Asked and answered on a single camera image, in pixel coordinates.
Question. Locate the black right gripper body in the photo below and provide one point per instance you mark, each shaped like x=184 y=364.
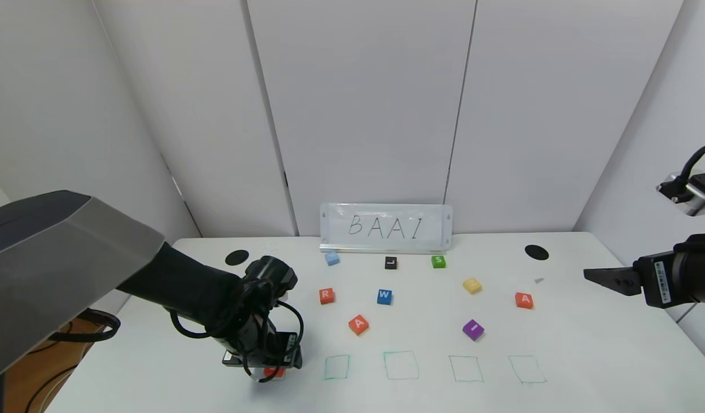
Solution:
x=655 y=278

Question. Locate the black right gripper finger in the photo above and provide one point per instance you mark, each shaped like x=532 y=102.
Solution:
x=619 y=281

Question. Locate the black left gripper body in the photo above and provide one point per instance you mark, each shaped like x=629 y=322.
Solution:
x=264 y=354

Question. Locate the orange letter B block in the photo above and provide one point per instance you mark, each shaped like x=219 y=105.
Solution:
x=275 y=373

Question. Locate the orange letter A block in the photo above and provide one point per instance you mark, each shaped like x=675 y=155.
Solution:
x=358 y=324
x=524 y=300

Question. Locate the grey and black left arm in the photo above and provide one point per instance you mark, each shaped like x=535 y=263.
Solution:
x=54 y=258

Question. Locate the white BAAI sign board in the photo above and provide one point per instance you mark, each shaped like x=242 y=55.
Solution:
x=386 y=227

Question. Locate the orange letter R block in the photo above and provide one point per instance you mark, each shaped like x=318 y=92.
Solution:
x=327 y=295

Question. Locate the light blue letter block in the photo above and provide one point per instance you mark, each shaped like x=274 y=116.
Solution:
x=332 y=258

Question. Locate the blue letter W block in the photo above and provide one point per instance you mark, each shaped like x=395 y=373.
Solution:
x=384 y=296

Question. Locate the yellow letter block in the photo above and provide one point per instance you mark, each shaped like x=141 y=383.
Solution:
x=472 y=285

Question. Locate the purple letter I block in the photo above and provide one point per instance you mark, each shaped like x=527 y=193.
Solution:
x=473 y=330

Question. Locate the black letter L block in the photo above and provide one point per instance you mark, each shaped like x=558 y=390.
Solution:
x=391 y=263

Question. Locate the green letter S block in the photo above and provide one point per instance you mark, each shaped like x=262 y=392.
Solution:
x=439 y=261

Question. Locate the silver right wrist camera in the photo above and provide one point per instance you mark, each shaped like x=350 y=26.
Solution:
x=696 y=195

